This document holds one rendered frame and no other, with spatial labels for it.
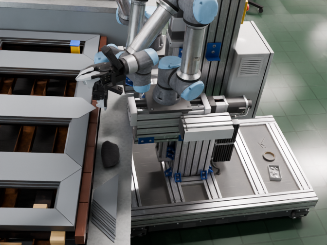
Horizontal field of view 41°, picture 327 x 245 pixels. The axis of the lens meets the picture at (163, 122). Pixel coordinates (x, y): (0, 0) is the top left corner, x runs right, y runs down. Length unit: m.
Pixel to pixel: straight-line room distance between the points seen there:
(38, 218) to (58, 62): 1.17
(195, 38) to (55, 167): 0.91
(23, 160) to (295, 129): 2.45
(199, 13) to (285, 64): 2.96
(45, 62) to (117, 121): 0.59
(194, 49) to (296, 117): 2.23
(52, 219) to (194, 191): 1.22
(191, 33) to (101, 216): 0.96
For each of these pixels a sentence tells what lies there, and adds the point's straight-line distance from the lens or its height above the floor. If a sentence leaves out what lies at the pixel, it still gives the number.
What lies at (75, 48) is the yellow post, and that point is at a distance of 2.98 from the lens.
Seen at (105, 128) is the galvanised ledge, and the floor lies 0.68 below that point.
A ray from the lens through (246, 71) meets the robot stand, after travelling 2.44.
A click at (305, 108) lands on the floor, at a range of 4.20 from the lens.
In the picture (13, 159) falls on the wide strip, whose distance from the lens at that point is 2.26.
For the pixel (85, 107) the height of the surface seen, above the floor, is 0.86.
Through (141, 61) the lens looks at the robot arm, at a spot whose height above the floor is 1.46.
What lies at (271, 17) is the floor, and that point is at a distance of 5.53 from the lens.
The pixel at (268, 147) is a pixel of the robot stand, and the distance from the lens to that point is 3.37.
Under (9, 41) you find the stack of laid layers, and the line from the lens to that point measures 3.15.
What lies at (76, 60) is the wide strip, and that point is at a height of 0.86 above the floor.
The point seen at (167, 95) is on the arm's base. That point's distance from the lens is 2.22.
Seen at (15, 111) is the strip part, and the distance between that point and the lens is 2.52.
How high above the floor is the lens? 2.47
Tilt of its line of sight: 42 degrees down
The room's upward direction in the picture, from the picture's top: 6 degrees clockwise
